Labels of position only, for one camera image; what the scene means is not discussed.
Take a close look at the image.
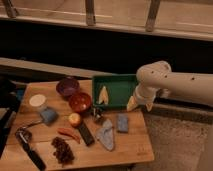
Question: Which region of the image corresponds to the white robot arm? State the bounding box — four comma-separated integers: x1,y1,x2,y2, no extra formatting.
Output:
126,61,213,111

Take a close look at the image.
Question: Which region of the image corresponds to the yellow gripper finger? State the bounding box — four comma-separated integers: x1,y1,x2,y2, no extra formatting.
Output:
126,96,138,111
146,103,153,112

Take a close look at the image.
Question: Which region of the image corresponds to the dark grape bunch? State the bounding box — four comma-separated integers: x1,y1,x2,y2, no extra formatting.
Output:
51,137,74,164

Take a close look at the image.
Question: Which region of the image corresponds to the red yellow apple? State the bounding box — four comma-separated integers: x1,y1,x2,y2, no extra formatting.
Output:
68,113,82,127

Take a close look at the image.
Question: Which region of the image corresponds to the red bowl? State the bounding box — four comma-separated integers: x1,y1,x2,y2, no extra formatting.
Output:
68,92,92,113

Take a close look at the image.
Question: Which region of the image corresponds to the black handled brush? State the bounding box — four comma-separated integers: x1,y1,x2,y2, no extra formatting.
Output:
15,128,46,171

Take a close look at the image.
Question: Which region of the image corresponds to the red chili pepper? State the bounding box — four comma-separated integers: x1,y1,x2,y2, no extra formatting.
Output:
57,128,80,144

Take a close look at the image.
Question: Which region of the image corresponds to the blue sponge right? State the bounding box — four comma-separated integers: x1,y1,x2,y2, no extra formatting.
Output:
117,114,128,133

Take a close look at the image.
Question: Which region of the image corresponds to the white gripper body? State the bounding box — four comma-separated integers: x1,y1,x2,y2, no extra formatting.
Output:
134,84,157,105

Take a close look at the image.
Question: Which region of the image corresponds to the purple bowl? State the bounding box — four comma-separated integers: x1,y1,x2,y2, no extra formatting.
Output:
56,77,80,97

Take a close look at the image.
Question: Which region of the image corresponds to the yellow banana piece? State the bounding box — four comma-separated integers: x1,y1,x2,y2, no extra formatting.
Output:
98,86,109,105

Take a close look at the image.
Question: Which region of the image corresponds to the black rectangular block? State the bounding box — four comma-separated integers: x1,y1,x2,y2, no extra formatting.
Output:
78,122,95,146

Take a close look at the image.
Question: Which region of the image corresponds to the green plastic tray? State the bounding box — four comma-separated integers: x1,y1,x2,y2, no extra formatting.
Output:
92,74,138,110

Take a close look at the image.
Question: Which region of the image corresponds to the grey blue cloth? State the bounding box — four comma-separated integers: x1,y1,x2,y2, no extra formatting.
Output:
95,119,114,151

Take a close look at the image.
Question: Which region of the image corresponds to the wooden board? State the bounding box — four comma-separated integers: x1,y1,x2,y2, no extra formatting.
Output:
0,82,154,171

